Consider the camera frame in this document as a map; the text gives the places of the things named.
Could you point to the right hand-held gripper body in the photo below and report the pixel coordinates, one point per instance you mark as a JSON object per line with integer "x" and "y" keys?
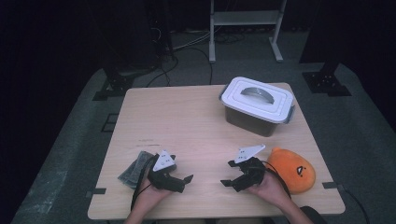
{"x": 252, "y": 174}

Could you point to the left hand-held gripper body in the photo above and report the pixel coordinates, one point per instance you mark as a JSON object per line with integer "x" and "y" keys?
{"x": 165, "y": 182}

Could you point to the grey cloth pouch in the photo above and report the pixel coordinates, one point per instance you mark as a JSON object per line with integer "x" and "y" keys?
{"x": 134, "y": 171}

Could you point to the orange plush toy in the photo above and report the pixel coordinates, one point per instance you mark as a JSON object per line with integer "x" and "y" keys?
{"x": 302, "y": 183}

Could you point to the person's left hand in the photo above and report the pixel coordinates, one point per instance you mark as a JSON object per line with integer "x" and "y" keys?
{"x": 148, "y": 196}

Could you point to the person's right hand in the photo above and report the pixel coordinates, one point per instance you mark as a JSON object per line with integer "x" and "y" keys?
{"x": 272, "y": 189}

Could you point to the black tape strip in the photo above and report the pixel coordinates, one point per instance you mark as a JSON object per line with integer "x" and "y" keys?
{"x": 99, "y": 191}
{"x": 330, "y": 185}

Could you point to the storage box with white lid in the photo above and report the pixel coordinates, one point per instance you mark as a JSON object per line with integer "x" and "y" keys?
{"x": 258, "y": 99}

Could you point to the black floor tape square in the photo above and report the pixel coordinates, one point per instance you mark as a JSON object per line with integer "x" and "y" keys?
{"x": 109, "y": 114}

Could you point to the black stand base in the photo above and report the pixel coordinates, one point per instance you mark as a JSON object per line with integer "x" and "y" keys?
{"x": 325, "y": 83}
{"x": 116, "y": 85}

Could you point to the dark equipment stand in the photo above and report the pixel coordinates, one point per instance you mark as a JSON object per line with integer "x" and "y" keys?
{"x": 162, "y": 37}

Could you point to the white metal stand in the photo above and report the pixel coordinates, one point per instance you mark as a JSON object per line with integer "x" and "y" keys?
{"x": 246, "y": 18}

